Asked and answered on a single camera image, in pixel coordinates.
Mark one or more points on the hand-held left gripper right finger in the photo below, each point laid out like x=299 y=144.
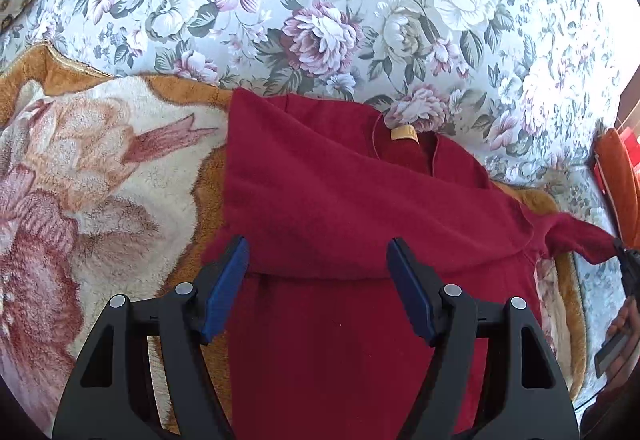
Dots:
x=407 y=282

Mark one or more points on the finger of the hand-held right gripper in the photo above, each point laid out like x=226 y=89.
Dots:
x=631 y=265

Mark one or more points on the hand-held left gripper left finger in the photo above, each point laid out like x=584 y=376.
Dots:
x=227 y=282

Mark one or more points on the dark red sweater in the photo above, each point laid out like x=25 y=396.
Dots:
x=325 y=200

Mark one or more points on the person's right hand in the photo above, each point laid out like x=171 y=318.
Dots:
x=626 y=317

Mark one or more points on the orange cushion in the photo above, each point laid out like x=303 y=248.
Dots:
x=617 y=170

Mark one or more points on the red bag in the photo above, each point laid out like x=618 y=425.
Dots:
x=631 y=145

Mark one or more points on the plush beige flower blanket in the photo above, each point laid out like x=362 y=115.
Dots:
x=100 y=200

